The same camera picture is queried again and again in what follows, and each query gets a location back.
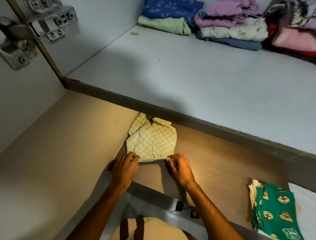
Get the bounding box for person's left hand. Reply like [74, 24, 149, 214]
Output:
[110, 151, 141, 190]

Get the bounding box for person's right hand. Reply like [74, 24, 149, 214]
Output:
[165, 153, 198, 190]

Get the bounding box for green checkered small shirt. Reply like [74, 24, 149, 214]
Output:
[126, 112, 178, 163]

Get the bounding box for cream giraffe print shirt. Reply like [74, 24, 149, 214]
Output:
[248, 179, 265, 211]

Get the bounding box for green chipmunk print shorts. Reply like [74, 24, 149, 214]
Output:
[251, 182, 304, 240]

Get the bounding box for row of clothes stacks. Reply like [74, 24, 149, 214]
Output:
[137, 0, 316, 59]

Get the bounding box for person's left forearm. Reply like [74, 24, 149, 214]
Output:
[66, 183, 131, 240]

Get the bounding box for person's right forearm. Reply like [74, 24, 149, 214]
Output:
[184, 182, 245, 240]

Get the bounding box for grey wardrobe door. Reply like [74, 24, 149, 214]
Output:
[0, 0, 66, 155]

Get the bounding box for cream brown striped shirt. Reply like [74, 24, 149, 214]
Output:
[108, 216, 196, 240]

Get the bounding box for white bed sheet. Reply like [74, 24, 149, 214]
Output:
[287, 182, 316, 240]

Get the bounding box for metal door hinge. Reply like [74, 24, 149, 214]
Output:
[0, 0, 79, 71]

